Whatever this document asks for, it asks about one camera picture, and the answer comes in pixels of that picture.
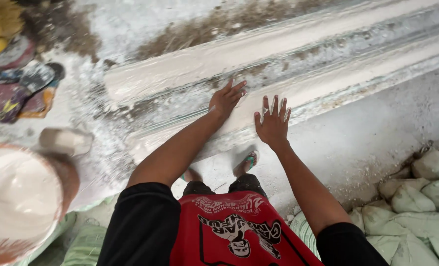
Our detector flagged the person's right hand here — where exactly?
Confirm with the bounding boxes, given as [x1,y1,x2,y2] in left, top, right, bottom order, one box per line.
[254,95,292,149]

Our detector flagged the person's left hand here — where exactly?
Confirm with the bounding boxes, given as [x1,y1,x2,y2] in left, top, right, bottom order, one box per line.
[209,79,248,121]

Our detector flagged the person's right green sandal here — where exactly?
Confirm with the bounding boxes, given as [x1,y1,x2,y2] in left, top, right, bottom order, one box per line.
[233,150,260,178]

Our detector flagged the person's green sandal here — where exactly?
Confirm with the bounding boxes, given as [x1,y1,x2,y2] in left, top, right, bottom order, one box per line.
[180,167,203,183]
[233,150,260,178]

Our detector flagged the black shorts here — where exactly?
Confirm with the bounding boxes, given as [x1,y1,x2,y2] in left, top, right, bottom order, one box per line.
[182,174,268,198]

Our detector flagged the long white plaster cornice mould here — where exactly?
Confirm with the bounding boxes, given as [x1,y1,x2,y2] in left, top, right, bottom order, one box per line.
[103,0,439,165]

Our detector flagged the strip of brown fibre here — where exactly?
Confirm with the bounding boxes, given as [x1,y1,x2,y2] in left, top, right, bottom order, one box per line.
[134,0,331,63]

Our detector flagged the person's left green sandal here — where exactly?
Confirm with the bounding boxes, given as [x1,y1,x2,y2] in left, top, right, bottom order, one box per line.
[180,167,203,183]

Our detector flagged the red and black shirt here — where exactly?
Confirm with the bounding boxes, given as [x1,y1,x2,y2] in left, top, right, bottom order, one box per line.
[95,182,390,266]

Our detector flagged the heap of pale green sacks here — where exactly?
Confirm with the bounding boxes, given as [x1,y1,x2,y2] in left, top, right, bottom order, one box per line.
[289,142,439,266]

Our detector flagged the plaster-coated white scoop cup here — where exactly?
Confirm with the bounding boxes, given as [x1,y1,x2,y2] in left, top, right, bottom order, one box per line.
[37,127,94,157]

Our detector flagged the patch of brown fibre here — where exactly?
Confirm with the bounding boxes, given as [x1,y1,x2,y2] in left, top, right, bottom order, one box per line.
[21,0,102,64]

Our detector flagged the dusty black slipper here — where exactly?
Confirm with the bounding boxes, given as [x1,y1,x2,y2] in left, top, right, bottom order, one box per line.
[19,62,66,94]

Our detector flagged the colourful floor mat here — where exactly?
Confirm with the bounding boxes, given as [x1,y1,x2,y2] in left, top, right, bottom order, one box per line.
[0,69,58,119]

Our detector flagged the green striped sack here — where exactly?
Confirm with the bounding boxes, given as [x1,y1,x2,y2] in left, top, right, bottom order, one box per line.
[14,211,109,266]

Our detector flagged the purple slipper with yellow mark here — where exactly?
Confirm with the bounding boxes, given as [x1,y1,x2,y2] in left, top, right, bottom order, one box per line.
[0,88,32,124]

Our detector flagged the grey and red slipper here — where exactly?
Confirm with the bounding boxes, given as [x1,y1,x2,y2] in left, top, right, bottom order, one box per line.
[0,34,36,71]

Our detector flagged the dusty blue slipper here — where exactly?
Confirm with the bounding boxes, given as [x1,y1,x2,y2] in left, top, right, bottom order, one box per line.
[0,68,24,84]

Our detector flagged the orange bucket of white plaster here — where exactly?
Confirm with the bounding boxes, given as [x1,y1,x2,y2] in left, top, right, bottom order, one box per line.
[0,143,81,266]

